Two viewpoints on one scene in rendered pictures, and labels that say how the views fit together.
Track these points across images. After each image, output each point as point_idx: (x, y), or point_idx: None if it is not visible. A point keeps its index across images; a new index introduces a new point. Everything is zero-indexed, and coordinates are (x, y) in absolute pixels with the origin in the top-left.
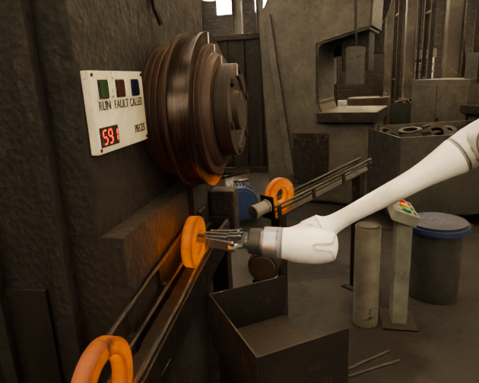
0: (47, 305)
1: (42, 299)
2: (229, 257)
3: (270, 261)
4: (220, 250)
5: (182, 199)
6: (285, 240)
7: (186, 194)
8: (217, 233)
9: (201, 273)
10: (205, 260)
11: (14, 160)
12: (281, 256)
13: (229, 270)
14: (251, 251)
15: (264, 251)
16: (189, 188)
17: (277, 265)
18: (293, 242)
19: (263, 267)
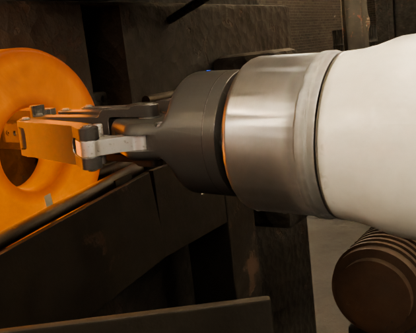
0: None
1: None
2: (243, 244)
3: (396, 272)
4: (187, 210)
5: (45, 26)
6: (342, 98)
7: (78, 23)
8: (90, 111)
9: None
10: (55, 221)
11: None
12: (327, 197)
13: (248, 289)
14: (185, 172)
15: (234, 170)
16: (113, 20)
17: None
18: (385, 99)
19: (375, 290)
